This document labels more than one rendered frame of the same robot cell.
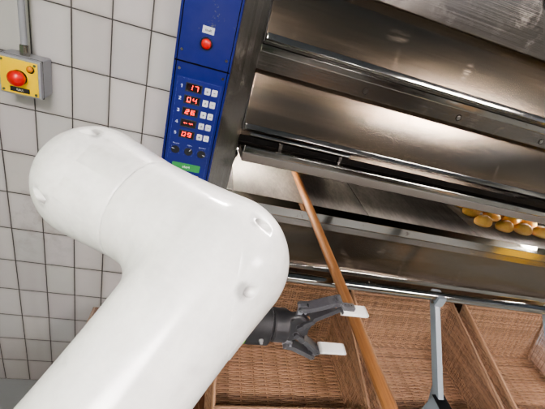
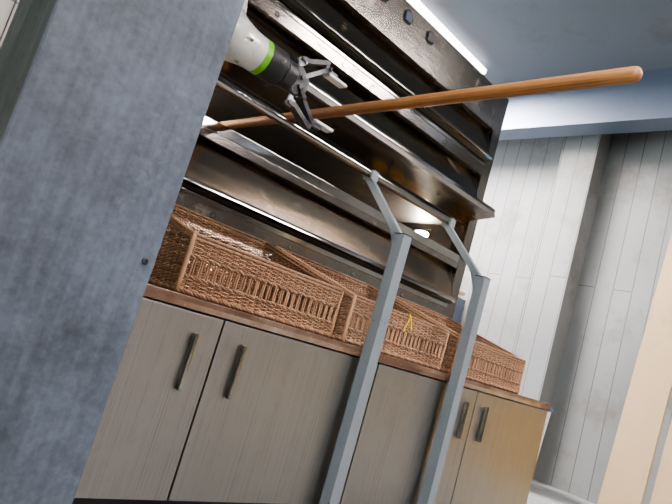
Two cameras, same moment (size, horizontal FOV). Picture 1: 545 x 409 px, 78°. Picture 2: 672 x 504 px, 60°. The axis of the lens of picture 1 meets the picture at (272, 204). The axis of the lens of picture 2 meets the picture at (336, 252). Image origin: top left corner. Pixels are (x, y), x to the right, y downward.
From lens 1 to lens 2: 150 cm
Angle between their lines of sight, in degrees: 45
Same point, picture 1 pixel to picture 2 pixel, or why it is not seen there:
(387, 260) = (304, 215)
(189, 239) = not seen: outside the picture
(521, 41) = (372, 17)
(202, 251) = not seen: outside the picture
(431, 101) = (324, 42)
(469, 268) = (375, 245)
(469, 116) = (351, 66)
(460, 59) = (338, 16)
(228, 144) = not seen: hidden behind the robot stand
